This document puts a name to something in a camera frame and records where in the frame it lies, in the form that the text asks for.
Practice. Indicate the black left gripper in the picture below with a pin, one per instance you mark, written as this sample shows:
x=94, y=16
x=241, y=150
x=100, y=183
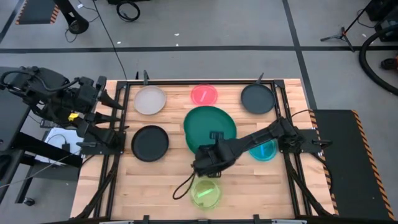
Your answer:
x=88, y=93

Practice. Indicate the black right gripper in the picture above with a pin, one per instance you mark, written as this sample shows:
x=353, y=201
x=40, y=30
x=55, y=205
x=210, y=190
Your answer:
x=211, y=158

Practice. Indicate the yellow-green transparent plastic plate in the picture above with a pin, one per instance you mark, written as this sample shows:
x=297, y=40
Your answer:
x=205, y=194

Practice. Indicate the beige plastic plate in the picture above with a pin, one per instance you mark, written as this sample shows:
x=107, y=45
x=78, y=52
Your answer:
x=150, y=100

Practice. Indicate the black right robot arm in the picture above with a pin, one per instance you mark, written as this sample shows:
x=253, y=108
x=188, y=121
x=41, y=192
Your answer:
x=264, y=133

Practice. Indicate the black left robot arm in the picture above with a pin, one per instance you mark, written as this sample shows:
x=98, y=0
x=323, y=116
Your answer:
x=46, y=90

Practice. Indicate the large green plastic plate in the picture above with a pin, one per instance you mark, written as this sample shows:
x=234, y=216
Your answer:
x=205, y=123

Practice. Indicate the teal transparent plastic plate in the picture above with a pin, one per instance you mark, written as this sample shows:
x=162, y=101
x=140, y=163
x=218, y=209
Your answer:
x=264, y=153

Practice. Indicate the black plastic plate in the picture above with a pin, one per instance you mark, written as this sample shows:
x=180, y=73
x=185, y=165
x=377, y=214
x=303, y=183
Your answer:
x=150, y=143

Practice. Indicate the white sheet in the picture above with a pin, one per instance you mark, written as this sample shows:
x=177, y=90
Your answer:
x=56, y=140

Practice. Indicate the red transparent plastic plate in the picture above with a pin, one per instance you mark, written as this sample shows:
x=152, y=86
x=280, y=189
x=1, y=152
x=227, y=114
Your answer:
x=204, y=94

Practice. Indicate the dark grey plastic plate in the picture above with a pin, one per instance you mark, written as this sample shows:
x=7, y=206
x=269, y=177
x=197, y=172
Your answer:
x=257, y=99

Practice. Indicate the black boom stand base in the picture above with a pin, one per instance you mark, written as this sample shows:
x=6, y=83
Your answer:
x=74, y=26

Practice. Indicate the black side cart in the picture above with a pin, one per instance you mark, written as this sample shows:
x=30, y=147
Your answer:
x=12, y=118

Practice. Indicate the small black hazard-striped mat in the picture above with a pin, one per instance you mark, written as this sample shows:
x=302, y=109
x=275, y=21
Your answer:
x=35, y=12

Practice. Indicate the large black hazard-striped mat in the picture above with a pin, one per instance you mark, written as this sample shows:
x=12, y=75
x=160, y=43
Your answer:
x=348, y=161

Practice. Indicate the black tripod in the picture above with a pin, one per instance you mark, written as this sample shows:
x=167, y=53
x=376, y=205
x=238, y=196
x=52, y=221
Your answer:
x=342, y=35

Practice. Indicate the black orange device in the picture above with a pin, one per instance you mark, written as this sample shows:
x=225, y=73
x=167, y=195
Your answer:
x=388, y=63

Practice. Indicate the black equipment case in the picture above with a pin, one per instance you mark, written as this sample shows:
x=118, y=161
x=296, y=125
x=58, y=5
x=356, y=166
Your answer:
x=385, y=25

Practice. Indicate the black aluminium table frame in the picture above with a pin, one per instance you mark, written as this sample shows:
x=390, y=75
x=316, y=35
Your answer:
x=199, y=82

